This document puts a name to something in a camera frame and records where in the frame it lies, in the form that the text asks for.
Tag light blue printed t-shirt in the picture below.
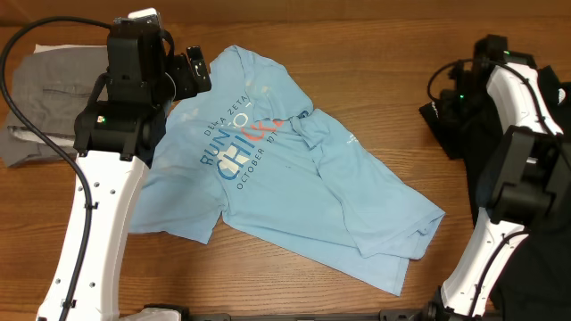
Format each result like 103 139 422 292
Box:
130 45 444 295

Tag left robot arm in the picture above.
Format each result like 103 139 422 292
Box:
37 10 211 320

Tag folded grey trousers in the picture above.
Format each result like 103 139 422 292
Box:
1 45 108 167

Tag black t-shirt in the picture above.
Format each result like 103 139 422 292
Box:
418 65 571 321

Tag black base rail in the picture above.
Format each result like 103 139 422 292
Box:
120 304 443 321

